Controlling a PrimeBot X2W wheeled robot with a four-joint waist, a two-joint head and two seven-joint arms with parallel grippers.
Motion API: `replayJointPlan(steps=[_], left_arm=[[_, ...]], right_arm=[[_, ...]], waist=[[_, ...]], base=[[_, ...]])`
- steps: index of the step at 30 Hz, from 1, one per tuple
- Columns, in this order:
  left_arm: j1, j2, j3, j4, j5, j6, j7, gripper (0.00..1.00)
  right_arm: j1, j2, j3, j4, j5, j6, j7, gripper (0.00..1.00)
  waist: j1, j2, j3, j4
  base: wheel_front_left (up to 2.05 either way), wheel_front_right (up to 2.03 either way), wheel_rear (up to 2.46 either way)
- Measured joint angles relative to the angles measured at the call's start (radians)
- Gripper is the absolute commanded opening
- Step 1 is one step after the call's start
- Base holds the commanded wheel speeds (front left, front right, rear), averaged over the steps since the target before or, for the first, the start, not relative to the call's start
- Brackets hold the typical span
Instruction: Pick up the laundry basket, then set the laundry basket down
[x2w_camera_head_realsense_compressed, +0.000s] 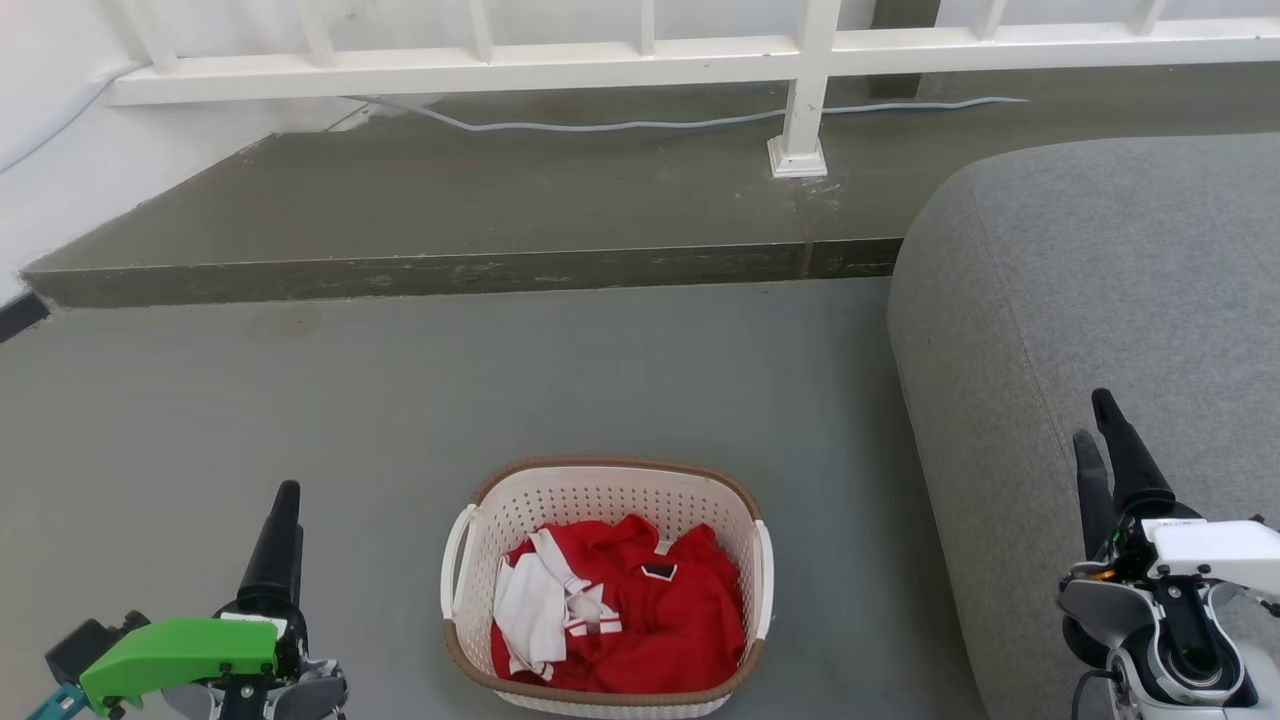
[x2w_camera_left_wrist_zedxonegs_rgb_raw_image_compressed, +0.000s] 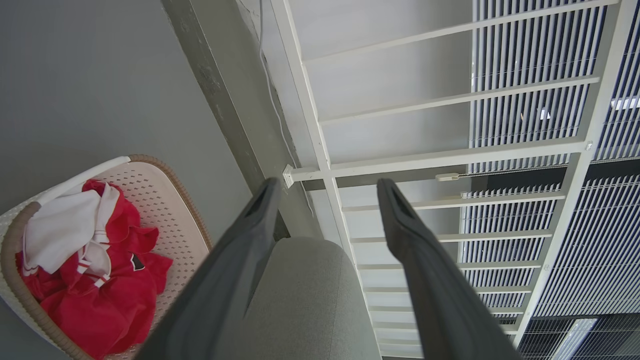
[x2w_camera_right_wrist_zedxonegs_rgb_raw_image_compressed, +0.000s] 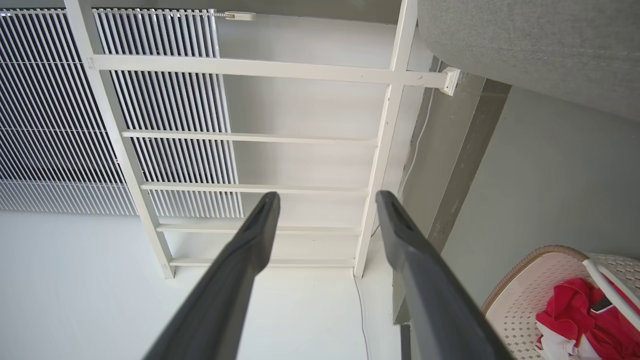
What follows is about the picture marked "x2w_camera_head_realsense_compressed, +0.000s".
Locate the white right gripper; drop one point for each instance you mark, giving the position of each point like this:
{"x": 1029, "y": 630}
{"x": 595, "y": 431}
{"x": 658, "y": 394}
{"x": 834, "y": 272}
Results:
{"x": 1220, "y": 550}

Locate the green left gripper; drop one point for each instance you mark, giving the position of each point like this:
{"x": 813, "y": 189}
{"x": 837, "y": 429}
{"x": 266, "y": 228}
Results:
{"x": 180, "y": 645}

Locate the white perforated laundry basket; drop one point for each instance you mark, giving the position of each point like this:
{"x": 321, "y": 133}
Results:
{"x": 600, "y": 495}

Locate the grey fabric sofa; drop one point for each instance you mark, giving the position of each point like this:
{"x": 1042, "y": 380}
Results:
{"x": 1080, "y": 300}

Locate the black baseboard strip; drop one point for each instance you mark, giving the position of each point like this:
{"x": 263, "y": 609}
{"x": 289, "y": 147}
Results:
{"x": 20, "y": 315}

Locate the red and white shirt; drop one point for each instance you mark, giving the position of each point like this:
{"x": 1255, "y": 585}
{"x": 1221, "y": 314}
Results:
{"x": 680, "y": 620}

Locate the dark pillar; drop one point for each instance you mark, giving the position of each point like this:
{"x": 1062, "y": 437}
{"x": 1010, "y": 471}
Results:
{"x": 900, "y": 50}

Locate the white metal railing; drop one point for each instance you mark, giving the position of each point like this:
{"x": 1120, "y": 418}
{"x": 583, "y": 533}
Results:
{"x": 600, "y": 65}

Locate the black camera box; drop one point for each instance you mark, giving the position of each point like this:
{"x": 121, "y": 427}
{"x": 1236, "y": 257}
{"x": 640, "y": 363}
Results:
{"x": 80, "y": 645}

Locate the teal plastic bracket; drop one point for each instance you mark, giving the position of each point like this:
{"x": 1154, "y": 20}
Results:
{"x": 55, "y": 705}

